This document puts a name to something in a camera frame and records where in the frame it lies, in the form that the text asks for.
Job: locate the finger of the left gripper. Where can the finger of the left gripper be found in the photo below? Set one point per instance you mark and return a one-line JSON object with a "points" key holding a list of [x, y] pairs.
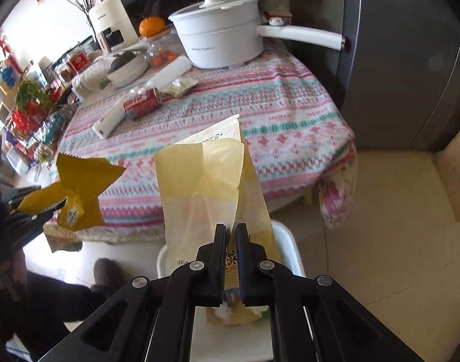
{"points": [[16, 195], [21, 223]]}

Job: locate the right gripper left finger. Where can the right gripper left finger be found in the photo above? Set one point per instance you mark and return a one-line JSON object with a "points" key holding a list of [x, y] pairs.
{"points": [[151, 320]]}

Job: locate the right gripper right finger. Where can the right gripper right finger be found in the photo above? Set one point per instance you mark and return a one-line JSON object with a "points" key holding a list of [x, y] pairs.
{"points": [[312, 319]]}

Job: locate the yellow snack bag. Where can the yellow snack bag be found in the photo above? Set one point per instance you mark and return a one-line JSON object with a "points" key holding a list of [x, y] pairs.
{"points": [[81, 182]]}

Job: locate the cream snack bag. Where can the cream snack bag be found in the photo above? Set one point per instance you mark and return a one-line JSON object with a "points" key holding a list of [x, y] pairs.
{"points": [[208, 179]]}

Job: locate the red soda can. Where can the red soda can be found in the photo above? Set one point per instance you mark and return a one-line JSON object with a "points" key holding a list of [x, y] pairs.
{"points": [[142, 103]]}

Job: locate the white tube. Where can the white tube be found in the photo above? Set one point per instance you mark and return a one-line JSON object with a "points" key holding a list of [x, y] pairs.
{"points": [[172, 71], [107, 123]]}

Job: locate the white trash bin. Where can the white trash bin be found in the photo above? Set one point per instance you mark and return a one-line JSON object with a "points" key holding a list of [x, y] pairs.
{"points": [[248, 342]]}

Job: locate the floral white cloth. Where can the floral white cloth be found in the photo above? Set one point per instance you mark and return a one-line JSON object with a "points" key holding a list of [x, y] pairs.
{"points": [[93, 79]]}

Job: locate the red label glass jar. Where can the red label glass jar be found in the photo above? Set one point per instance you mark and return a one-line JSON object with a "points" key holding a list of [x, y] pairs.
{"points": [[78, 61]]}

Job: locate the white stacked bowls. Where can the white stacked bowls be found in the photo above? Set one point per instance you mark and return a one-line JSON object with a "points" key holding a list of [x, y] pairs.
{"points": [[129, 72]]}

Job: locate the dark green squash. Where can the dark green squash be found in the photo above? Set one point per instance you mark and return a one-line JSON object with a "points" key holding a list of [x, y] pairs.
{"points": [[121, 60]]}

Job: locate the patterned tablecloth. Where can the patterned tablecloth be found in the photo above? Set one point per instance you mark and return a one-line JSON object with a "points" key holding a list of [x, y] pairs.
{"points": [[294, 132]]}

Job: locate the cardboard box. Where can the cardboard box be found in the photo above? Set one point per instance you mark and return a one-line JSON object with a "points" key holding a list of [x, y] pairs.
{"points": [[448, 168]]}

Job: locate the white printed wrapper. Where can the white printed wrapper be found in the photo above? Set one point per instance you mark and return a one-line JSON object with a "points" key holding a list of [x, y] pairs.
{"points": [[179, 87]]}

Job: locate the glass teapot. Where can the glass teapot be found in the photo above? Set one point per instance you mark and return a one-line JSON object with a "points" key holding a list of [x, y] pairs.
{"points": [[162, 45]]}

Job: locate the large orange mandarin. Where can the large orange mandarin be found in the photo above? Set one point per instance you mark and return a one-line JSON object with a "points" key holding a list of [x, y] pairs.
{"points": [[151, 26]]}

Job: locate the grey refrigerator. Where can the grey refrigerator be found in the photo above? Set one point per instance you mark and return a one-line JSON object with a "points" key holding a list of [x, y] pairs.
{"points": [[396, 81]]}

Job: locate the white electric pot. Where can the white electric pot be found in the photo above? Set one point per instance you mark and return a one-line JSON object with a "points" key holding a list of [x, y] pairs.
{"points": [[216, 34]]}

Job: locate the black wire rack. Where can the black wire rack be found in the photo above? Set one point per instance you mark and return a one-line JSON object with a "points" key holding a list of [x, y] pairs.
{"points": [[56, 79]]}

